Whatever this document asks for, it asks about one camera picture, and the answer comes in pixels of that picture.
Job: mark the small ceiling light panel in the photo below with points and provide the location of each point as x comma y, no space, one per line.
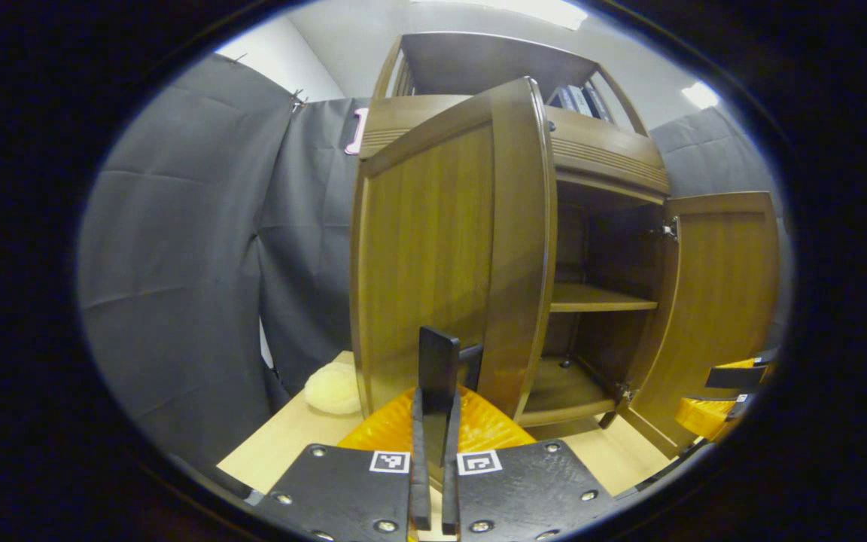
700,95

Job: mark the wooden cabinet door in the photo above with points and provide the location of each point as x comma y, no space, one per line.
433,248
719,301

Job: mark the wooden double-door shoe cabinet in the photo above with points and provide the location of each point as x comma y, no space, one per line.
606,162

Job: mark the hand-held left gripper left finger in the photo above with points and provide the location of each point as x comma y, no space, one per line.
420,482

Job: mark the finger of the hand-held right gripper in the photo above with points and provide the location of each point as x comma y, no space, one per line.
704,418
734,376

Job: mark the cream plush ball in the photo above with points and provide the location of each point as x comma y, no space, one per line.
334,390

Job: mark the black backdrop cloth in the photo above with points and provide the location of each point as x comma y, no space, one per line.
177,256

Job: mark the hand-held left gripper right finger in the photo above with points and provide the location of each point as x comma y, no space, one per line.
450,489

